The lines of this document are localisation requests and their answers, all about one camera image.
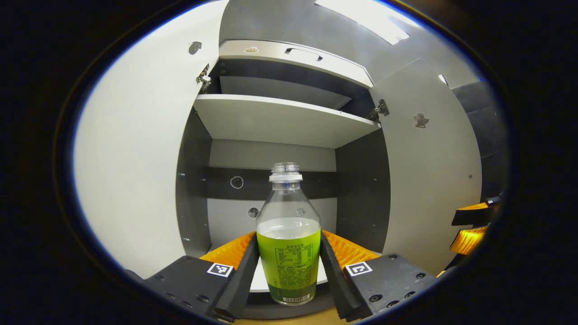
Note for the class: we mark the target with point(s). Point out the white cabinet shelf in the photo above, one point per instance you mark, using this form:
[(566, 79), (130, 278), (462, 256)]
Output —
[(280, 119)]

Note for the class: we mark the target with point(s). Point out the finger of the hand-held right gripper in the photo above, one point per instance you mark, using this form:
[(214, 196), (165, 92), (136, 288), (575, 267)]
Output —
[(469, 240), (474, 217)]

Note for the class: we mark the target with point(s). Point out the small ceiling light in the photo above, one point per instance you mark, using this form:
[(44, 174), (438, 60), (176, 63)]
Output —
[(443, 80)]

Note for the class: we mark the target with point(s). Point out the metal door hinge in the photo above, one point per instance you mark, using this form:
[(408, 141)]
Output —
[(204, 79), (379, 110)]

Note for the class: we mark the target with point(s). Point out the long ceiling light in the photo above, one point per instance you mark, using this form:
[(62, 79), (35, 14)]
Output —
[(365, 18)]

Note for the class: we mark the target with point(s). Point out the white and grey cabinet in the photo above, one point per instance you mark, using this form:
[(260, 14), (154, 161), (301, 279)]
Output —
[(271, 155)]

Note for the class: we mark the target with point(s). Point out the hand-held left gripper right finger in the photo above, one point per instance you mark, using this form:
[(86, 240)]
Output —
[(336, 284)]

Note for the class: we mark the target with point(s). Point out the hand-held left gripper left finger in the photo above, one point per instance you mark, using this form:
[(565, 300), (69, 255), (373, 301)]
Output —
[(239, 284)]

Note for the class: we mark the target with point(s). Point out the white cabinet door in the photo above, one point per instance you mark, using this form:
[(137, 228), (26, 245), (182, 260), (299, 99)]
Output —
[(135, 158), (433, 180)]

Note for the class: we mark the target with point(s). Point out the clear bottle green label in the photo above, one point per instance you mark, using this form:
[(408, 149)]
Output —
[(289, 253)]

